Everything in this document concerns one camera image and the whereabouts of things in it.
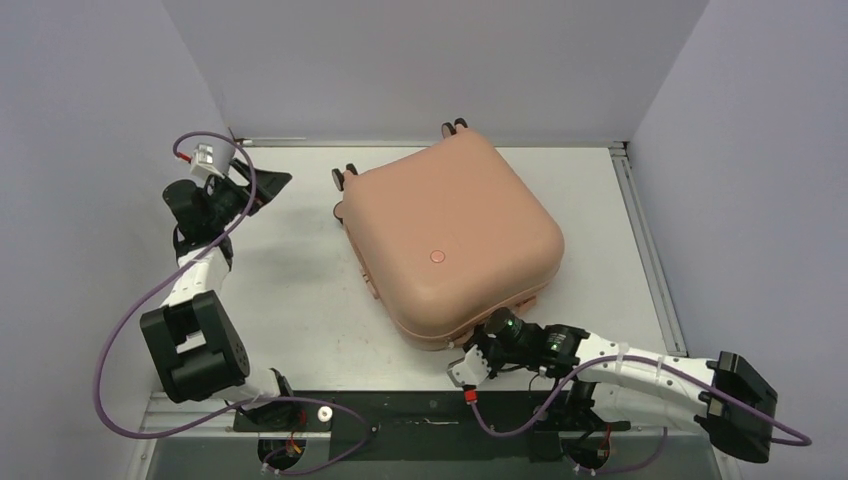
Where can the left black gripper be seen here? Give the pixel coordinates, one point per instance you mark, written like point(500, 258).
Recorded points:
point(268, 186)

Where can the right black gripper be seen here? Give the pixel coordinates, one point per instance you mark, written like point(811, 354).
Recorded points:
point(481, 338)

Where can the pink suitcase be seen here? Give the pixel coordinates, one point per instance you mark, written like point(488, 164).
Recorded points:
point(447, 235)

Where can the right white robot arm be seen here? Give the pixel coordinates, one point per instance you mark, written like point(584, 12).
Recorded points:
point(725, 398)

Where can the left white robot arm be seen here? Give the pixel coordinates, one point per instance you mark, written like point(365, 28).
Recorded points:
point(196, 350)

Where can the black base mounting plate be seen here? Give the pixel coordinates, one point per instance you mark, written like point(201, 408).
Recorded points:
point(439, 426)

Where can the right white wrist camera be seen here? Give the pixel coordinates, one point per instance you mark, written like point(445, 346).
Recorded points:
point(471, 370)

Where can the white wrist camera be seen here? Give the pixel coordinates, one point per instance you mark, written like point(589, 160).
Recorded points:
point(201, 163)
point(471, 370)

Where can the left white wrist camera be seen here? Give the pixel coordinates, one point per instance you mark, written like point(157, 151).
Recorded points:
point(201, 163)

